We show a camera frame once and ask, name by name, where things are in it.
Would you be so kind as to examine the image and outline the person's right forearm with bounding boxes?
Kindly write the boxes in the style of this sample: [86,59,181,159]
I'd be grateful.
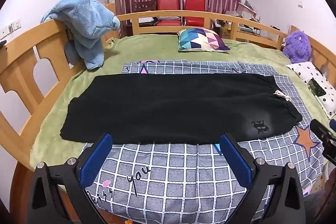
[304,179,336,224]

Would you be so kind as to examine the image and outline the black pants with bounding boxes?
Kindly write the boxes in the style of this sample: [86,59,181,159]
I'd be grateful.
[60,72,303,145]

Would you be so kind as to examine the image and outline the yellow cardboard box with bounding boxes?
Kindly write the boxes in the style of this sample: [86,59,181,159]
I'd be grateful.
[218,21,233,39]

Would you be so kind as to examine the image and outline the green bed sheet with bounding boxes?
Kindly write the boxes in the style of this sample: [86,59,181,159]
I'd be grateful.
[30,34,336,169]

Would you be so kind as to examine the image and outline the dark phone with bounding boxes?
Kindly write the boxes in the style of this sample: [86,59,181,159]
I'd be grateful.
[308,78,327,96]

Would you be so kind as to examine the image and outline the grey checked blanket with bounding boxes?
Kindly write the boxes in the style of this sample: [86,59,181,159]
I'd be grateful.
[79,59,327,224]

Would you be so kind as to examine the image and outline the dark wooden chair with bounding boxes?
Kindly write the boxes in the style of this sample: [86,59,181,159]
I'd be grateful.
[133,0,157,13]

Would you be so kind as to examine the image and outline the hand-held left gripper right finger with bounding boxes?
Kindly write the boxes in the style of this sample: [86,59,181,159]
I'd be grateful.
[220,133,306,224]

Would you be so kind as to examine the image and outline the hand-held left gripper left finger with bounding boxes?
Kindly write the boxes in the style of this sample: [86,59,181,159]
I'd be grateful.
[28,133,113,224]

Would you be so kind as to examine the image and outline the colourful geometric pillow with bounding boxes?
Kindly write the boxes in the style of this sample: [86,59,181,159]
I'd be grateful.
[177,27,231,52]

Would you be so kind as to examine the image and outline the white flower print pillow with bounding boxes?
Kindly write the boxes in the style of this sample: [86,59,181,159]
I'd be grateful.
[286,61,336,119]

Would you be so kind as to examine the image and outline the pile of cardboard boxes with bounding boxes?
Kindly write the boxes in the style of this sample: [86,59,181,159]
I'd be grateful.
[225,0,261,22]

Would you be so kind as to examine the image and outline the purple plush toy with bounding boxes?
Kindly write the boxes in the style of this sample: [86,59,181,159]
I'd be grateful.
[282,30,312,64]

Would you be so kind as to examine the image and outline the light blue fleece blanket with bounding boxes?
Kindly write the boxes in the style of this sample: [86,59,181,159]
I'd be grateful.
[41,0,122,70]

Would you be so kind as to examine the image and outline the white wall socket panel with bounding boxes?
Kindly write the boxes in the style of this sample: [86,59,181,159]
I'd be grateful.
[0,27,13,40]

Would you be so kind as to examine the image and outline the wooden bed frame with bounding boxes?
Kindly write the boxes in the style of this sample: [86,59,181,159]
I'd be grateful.
[0,2,336,224]

